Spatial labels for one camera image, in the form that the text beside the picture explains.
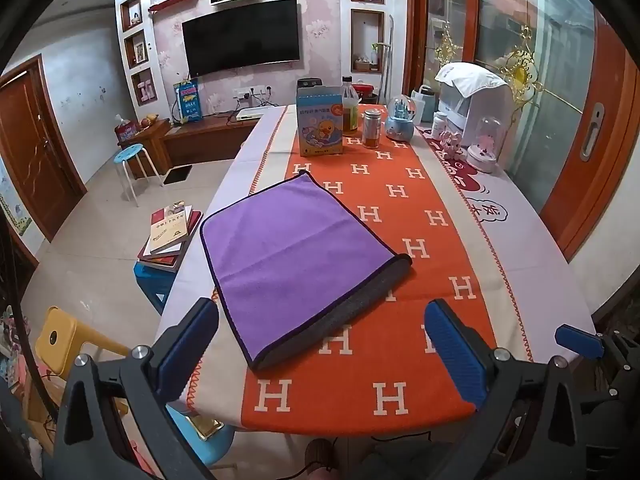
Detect pink toy figure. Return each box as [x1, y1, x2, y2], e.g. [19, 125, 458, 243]
[439, 130, 466, 161]

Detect blue snow globe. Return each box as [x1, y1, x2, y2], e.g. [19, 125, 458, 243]
[384, 95, 418, 142]

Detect yellow chair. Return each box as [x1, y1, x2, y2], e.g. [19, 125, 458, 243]
[35, 306, 131, 378]

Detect blue round stool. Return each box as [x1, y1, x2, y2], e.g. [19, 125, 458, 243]
[113, 143, 163, 207]

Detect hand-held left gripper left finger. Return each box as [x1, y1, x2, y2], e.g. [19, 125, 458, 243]
[52, 297, 221, 480]

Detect black flat television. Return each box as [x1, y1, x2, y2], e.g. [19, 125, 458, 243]
[181, 0, 302, 79]

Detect silver door handle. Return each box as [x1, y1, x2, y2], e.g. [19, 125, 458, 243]
[580, 102, 605, 162]

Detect red wall shelf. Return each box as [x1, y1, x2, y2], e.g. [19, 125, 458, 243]
[148, 0, 202, 12]

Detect stack of books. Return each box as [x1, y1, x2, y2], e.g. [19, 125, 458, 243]
[137, 202, 203, 273]

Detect mop pole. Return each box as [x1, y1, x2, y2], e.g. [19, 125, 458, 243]
[382, 15, 396, 103]

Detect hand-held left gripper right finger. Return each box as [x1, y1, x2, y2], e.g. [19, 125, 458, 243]
[424, 299, 596, 480]

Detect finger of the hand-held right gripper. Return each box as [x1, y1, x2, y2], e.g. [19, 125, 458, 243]
[554, 324, 607, 361]

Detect red pot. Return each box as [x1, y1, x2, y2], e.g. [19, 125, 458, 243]
[351, 80, 379, 106]

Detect wall power sockets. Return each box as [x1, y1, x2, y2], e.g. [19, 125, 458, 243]
[232, 85, 275, 100]

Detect wooden television cabinet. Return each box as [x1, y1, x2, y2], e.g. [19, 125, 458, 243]
[117, 105, 281, 173]

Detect gold door ornament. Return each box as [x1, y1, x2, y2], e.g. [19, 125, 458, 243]
[500, 27, 546, 106]

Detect red tissue pack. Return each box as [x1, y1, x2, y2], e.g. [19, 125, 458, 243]
[114, 115, 139, 142]

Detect purple towel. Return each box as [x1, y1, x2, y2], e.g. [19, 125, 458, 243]
[199, 170, 414, 372]

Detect blue printed carton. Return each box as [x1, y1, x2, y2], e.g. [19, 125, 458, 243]
[173, 78, 202, 125]

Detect white countertop appliance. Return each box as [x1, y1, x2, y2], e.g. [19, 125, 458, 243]
[439, 85, 516, 153]

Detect glass bottle with amber liquid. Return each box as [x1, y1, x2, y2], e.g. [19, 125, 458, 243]
[341, 76, 360, 137]

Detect wooden door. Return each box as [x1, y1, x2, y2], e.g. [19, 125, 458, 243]
[0, 55, 88, 243]

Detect orange patterned tablecloth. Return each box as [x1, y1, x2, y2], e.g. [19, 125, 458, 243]
[152, 102, 598, 433]

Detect blue plastic stool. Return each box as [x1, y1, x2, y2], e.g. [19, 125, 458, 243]
[133, 260, 173, 316]

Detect white set-top box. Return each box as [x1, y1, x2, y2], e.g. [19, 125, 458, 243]
[235, 105, 278, 122]

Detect white plastic jug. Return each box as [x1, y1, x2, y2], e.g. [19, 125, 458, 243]
[411, 84, 439, 123]

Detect metal can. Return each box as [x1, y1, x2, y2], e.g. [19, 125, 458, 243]
[363, 108, 383, 150]

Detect blue box with duck print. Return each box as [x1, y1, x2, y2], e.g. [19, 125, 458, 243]
[296, 86, 346, 157]

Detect wall poster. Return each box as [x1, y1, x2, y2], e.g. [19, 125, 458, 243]
[0, 160, 33, 236]

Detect glass dome music box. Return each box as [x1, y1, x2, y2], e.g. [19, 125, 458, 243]
[466, 116, 503, 173]

